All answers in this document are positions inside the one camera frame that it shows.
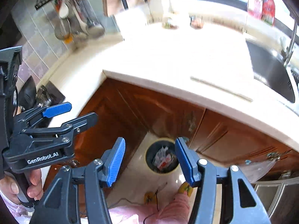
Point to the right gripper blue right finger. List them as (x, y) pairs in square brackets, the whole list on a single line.
[(200, 174)]

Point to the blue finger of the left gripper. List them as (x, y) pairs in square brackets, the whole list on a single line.
[(56, 110), (82, 123)]

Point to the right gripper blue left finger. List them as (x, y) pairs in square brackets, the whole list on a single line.
[(99, 174)]

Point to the pink white carton box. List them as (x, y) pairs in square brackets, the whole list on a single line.
[(163, 162)]

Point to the round black trash bin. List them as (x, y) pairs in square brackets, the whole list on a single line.
[(161, 147)]

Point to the person's left hand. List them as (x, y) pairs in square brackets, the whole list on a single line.
[(10, 188)]

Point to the yellow slipper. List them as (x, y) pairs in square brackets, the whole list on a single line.
[(150, 198), (185, 189)]

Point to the black stove top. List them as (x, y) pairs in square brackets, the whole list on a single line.
[(46, 95)]

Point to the blue cabinet knob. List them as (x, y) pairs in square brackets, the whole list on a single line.
[(247, 162)]

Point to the mesh strainer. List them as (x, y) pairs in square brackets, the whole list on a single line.
[(62, 31)]

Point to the brown cardboard sheet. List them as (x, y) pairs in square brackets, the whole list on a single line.
[(240, 92)]

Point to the steel ladle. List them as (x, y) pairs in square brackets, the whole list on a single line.
[(89, 27)]

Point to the white rice spoon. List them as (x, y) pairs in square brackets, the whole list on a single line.
[(63, 11)]

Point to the stainless steel sink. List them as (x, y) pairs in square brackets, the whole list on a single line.
[(269, 70)]

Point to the steel gooseneck faucet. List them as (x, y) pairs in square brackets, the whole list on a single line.
[(286, 54)]

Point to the red spray cleaner bottle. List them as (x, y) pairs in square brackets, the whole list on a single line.
[(268, 12)]

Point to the pink dish soap bottle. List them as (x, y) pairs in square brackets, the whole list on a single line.
[(254, 8)]

